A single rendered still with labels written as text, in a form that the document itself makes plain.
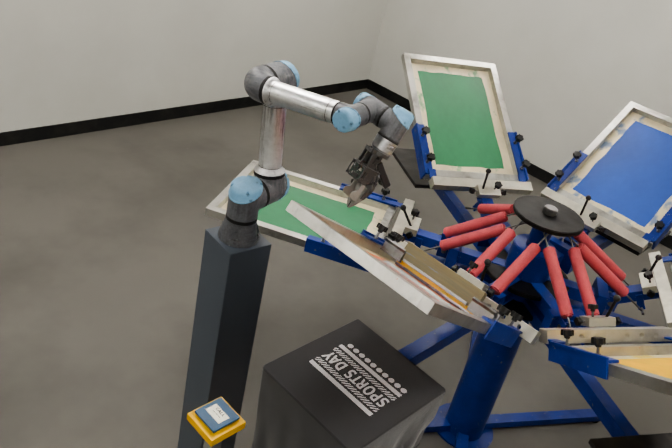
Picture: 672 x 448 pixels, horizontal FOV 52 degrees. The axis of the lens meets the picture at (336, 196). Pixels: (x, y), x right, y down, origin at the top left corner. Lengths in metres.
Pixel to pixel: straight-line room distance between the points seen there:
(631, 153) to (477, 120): 0.84
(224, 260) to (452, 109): 1.83
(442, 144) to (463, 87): 0.45
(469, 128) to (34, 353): 2.55
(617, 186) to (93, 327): 2.88
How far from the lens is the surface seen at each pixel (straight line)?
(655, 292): 3.26
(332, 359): 2.51
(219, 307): 2.64
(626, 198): 3.86
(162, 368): 3.75
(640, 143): 4.11
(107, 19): 5.73
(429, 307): 1.86
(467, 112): 3.92
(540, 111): 6.81
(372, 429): 2.32
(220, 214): 3.12
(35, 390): 3.67
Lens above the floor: 2.61
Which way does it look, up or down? 28 degrees down
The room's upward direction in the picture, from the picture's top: 13 degrees clockwise
